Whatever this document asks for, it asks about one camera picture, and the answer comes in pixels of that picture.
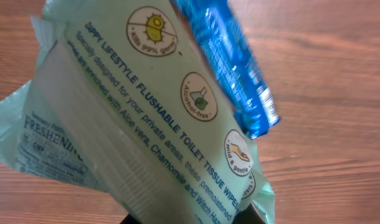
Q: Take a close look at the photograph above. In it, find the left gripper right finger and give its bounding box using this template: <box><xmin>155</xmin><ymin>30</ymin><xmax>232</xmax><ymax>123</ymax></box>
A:
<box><xmin>233</xmin><ymin>203</ymin><xmax>266</xmax><ymax>224</ymax></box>

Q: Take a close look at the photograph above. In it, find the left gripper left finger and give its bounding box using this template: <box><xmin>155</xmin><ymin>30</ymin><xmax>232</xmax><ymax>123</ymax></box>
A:
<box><xmin>120</xmin><ymin>215</ymin><xmax>137</xmax><ymax>224</ymax></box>

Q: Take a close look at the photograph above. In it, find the light green wipes packet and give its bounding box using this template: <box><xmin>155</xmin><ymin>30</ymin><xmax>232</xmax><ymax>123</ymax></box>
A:
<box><xmin>0</xmin><ymin>1</ymin><xmax>276</xmax><ymax>223</ymax></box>

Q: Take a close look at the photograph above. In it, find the blue snack bar wrapper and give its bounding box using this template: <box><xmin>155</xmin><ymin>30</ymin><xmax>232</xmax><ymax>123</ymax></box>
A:
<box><xmin>172</xmin><ymin>0</ymin><xmax>280</xmax><ymax>139</ymax></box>

